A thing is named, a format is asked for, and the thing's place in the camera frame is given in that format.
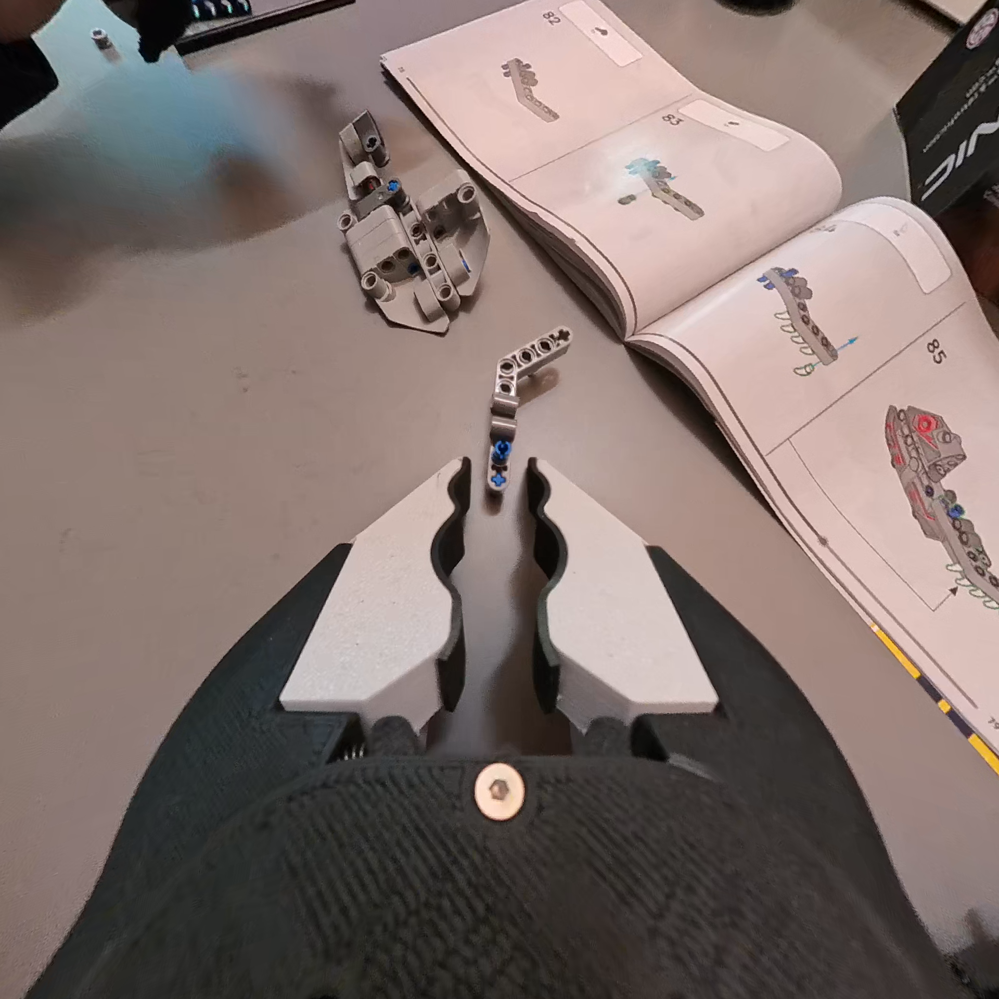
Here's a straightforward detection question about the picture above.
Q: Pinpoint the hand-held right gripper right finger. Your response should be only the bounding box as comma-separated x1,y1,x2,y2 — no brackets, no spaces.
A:
525,456,721,738

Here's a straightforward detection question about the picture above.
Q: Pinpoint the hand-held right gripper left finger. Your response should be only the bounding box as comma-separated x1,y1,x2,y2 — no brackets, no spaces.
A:
279,456,472,738

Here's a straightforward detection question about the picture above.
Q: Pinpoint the grey angled toy brick beam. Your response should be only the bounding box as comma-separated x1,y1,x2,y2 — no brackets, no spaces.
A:
486,325,574,493

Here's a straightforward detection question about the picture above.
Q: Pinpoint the person's left forearm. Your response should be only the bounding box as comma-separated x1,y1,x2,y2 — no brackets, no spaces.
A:
0,35,59,130

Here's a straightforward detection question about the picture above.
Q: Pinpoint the grey desk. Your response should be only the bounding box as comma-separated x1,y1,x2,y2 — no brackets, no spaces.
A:
0,0,999,999

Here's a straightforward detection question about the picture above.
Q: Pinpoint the grey toy brick panel assembly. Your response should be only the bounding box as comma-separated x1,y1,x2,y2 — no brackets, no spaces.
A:
337,109,493,337

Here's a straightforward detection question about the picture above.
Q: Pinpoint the open instruction booklet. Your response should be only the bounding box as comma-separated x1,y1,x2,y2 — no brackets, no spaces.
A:
380,0,999,774

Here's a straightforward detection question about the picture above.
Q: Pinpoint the black toy set box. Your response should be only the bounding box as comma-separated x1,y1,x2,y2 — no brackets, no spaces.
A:
893,0,999,220

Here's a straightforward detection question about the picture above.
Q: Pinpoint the black toy axle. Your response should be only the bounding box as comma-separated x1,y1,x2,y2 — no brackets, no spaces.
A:
175,0,356,57

